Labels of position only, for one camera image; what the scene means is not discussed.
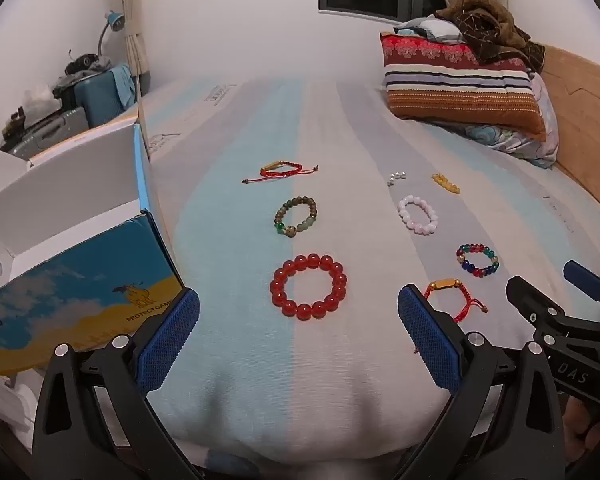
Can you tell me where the red bead bracelet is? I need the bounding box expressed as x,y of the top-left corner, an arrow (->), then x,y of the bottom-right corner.
269,254 -> 348,320

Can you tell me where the striped bedsheet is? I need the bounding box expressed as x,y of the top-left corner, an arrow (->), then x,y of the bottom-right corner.
140,77 -> 600,466

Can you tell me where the yellow bead bracelet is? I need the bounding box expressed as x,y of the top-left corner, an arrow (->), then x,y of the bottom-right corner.
431,172 -> 461,195

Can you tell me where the person's right hand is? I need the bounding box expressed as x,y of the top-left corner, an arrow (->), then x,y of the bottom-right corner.
564,394 -> 600,463

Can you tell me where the teal suitcase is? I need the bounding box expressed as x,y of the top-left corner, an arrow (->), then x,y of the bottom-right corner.
72,64 -> 143,128

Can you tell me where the brown blanket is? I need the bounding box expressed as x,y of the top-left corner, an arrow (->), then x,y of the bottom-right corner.
435,0 -> 546,73

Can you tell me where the blue desk lamp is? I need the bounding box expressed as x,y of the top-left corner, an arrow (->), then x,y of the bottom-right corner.
97,10 -> 126,58

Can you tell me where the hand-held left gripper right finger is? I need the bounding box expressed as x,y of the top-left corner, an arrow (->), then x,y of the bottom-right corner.
395,284 -> 567,480

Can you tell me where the red cord bracelet gold bar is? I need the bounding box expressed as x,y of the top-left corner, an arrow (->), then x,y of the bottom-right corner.
424,276 -> 488,322

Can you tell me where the light blue cushion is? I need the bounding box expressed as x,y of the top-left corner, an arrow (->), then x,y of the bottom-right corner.
395,16 -> 463,43

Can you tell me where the blue yellow cardboard box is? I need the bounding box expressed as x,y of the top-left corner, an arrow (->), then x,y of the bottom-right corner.
0,122 -> 186,376

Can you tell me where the green brown bead bracelet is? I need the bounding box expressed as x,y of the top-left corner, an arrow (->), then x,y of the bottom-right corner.
273,196 -> 318,237

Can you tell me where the striped red brown pillow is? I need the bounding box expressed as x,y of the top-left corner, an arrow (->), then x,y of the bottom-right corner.
380,31 -> 548,142

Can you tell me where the wooden headboard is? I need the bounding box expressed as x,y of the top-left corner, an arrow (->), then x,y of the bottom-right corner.
540,45 -> 600,226

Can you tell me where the multicolour glass bead bracelet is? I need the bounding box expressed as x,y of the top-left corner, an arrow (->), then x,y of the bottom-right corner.
456,243 -> 500,279

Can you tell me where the floral light pillow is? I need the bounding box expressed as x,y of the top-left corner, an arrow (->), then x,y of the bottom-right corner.
462,72 -> 561,170

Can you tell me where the black bag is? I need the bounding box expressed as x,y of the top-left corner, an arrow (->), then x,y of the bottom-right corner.
65,52 -> 113,78

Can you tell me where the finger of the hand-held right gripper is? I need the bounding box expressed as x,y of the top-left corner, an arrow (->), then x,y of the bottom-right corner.
564,260 -> 600,332
506,275 -> 600,328

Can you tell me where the pink bead bracelet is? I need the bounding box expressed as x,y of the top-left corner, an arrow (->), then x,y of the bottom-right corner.
397,194 -> 439,235

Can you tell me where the grey suitcase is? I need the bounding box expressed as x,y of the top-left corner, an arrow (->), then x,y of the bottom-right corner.
0,107 -> 88,161

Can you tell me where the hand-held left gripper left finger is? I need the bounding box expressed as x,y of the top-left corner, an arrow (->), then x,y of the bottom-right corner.
31,287 -> 216,480

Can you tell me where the red cord bracelet gold tube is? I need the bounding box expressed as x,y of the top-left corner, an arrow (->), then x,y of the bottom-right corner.
242,160 -> 320,184

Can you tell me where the white curtain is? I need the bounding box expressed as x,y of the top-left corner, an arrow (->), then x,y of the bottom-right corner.
117,0 -> 153,101

